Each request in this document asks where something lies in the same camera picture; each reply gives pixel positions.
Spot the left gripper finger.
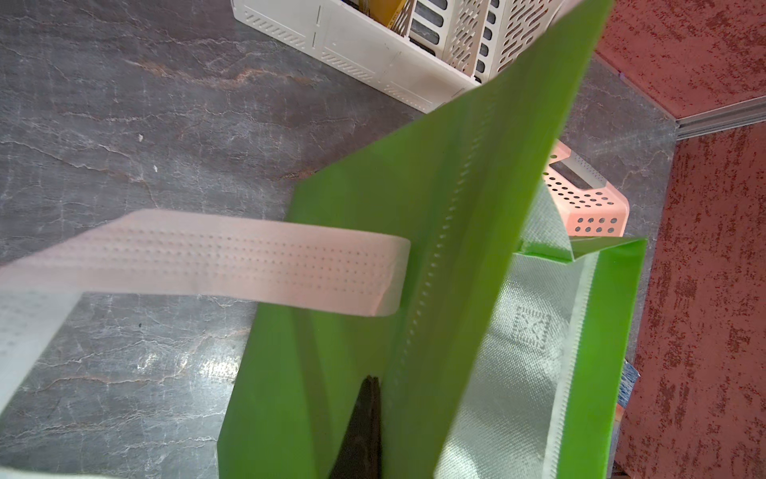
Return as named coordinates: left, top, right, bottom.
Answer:
left=329, top=376, right=382, bottom=479

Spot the pink perforated plastic basket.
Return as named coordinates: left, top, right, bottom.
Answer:
left=543, top=141, right=630, bottom=238

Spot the green insulated delivery bag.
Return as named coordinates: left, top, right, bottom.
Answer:
left=1, top=1, right=646, bottom=478

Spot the white file organizer rack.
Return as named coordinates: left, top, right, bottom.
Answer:
left=231, top=0, right=576, bottom=113

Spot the yellow book in organizer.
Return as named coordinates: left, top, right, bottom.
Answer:
left=357, top=0, right=407, bottom=30

